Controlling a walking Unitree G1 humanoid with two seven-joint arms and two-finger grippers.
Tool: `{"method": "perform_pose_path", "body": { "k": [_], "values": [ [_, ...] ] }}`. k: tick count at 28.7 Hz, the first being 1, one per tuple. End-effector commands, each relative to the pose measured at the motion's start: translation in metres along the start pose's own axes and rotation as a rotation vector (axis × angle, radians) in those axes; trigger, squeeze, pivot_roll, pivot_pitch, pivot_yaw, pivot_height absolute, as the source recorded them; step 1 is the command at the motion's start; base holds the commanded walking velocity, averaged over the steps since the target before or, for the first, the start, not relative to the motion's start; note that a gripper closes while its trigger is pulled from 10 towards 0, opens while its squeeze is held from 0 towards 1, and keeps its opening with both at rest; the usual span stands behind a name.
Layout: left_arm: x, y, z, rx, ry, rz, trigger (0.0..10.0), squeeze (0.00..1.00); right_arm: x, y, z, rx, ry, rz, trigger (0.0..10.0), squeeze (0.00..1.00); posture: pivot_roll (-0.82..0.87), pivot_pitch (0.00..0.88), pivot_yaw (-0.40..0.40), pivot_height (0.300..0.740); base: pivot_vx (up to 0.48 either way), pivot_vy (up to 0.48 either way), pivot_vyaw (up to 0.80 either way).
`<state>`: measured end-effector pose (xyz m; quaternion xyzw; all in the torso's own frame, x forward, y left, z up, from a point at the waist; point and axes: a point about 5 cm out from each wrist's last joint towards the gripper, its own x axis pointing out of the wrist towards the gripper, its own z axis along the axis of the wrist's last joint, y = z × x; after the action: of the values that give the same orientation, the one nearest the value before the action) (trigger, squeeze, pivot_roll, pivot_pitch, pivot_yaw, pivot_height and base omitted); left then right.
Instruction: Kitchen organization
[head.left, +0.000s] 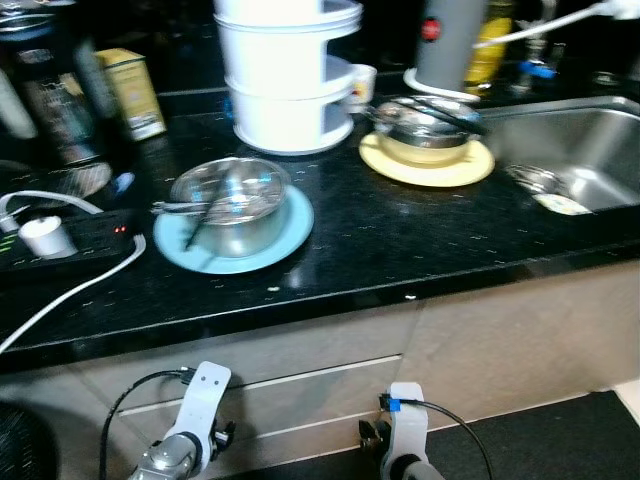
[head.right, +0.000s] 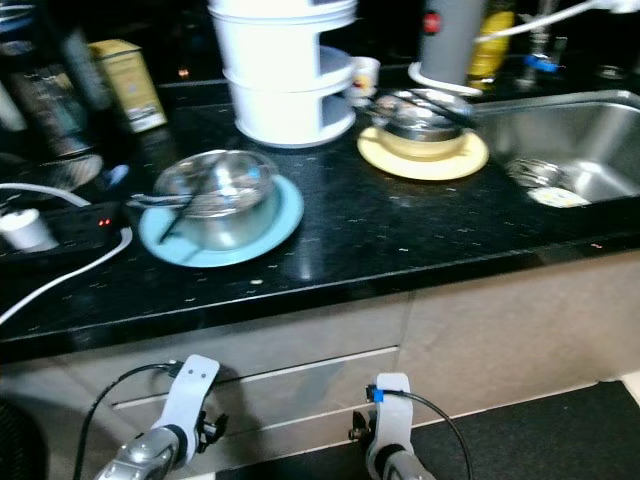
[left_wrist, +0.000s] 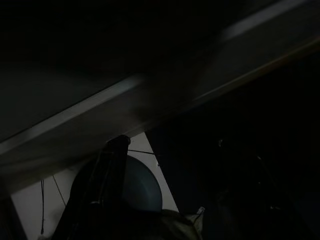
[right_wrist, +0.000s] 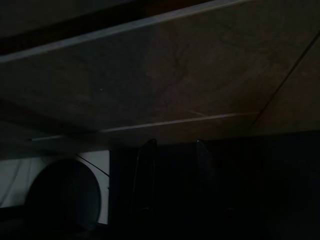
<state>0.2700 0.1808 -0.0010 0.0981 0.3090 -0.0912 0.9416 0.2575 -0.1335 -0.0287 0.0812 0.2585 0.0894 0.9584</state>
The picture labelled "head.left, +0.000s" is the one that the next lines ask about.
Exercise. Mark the beige drawer front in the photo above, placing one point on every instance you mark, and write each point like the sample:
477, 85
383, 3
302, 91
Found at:
300, 445
280, 355
300, 400

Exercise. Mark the black floor mat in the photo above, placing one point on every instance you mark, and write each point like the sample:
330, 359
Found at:
540, 440

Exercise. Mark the beige cabinet door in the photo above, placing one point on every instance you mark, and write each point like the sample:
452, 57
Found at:
520, 340

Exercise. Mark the black fan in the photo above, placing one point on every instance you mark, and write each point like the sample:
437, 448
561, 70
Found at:
25, 450

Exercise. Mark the deep steel bowl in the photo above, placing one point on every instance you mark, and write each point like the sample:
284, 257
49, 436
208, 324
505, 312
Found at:
240, 235

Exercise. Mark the blue plate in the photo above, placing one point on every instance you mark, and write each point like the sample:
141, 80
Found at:
290, 235

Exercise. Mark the black power strip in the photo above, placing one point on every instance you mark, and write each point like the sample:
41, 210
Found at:
95, 235

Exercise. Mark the white plug adapter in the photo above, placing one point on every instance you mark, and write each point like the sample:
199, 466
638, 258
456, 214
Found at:
45, 238

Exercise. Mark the yellow plate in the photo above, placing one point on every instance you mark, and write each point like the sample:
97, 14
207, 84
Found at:
425, 172

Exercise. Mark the small blue object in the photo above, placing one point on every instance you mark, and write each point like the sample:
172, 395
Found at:
123, 184

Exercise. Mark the floral print plate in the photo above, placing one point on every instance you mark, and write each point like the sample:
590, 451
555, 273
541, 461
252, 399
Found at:
563, 205

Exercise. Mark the clear glass jar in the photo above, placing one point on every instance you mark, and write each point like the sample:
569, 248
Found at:
540, 180

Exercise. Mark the wide steel bowl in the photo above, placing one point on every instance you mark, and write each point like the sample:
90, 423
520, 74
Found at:
425, 135

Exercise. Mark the black chopstick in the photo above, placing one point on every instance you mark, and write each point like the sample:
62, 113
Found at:
450, 113
435, 108

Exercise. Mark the white printed mug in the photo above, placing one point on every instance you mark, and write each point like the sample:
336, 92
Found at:
362, 88

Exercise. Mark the white tiered storage rack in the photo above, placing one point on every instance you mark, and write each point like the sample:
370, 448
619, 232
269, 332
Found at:
285, 90

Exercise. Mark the yellow tea box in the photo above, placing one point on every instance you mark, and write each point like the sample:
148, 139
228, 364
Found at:
135, 95

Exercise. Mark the black coffee machine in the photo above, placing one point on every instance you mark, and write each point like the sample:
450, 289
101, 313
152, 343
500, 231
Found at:
60, 110

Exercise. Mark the stainless steel sink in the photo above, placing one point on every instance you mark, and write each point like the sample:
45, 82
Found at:
590, 140

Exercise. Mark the yellow oil bottle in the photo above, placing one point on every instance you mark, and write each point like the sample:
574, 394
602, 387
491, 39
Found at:
490, 55

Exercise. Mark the steel tap with blue clip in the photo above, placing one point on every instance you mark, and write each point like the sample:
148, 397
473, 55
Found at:
537, 70

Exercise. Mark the grey water filter canister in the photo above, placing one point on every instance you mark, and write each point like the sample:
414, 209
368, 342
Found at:
445, 40

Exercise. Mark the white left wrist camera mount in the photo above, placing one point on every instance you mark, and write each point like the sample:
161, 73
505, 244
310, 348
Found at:
205, 390

